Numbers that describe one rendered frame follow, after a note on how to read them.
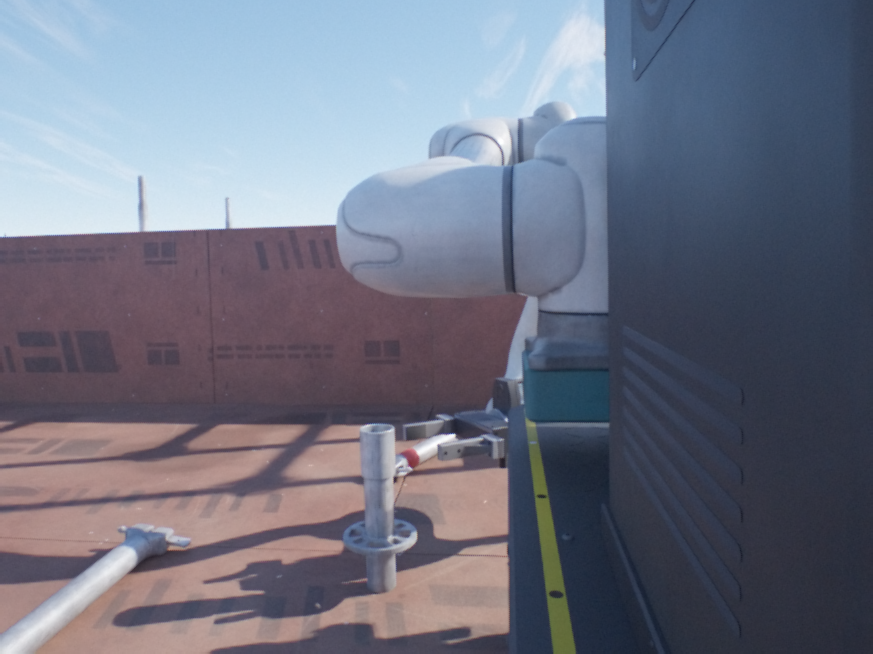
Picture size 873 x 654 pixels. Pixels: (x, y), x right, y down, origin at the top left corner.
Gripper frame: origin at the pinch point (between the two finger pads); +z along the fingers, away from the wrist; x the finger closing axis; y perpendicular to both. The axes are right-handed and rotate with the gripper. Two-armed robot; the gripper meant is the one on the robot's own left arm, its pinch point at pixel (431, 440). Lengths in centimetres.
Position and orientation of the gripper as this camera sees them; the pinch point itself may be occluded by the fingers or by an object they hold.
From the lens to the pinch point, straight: 108.2
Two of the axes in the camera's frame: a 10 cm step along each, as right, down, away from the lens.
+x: -4.4, -0.3, 9.0
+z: -9.0, 0.4, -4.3
